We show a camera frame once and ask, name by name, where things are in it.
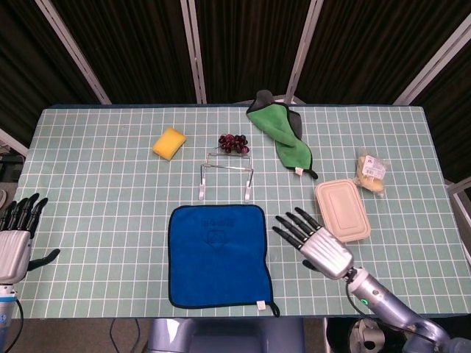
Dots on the black pleated curtain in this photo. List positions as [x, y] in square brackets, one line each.
[140, 44]

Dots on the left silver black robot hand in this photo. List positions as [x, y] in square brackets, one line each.
[14, 253]

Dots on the green cloth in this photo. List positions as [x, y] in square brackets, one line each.
[279, 125]

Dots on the clear bag of yellow snacks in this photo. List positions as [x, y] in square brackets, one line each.
[371, 171]

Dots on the white frame bar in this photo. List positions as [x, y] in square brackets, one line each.
[13, 141]
[460, 189]

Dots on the blue-grey robot torso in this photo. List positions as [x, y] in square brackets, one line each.
[224, 336]

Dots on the beige lidded food container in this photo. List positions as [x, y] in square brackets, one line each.
[342, 209]

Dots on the yellow sponge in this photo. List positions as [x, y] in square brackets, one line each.
[169, 143]

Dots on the green white grid tablecloth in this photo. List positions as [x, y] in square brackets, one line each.
[92, 184]

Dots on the blue cloth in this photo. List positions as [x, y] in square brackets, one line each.
[217, 264]

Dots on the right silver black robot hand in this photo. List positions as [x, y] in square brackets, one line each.
[325, 252]

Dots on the dark red grape bunch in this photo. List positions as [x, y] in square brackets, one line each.
[232, 142]

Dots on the white partition frame post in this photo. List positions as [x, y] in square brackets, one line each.
[434, 60]
[303, 51]
[194, 51]
[73, 53]

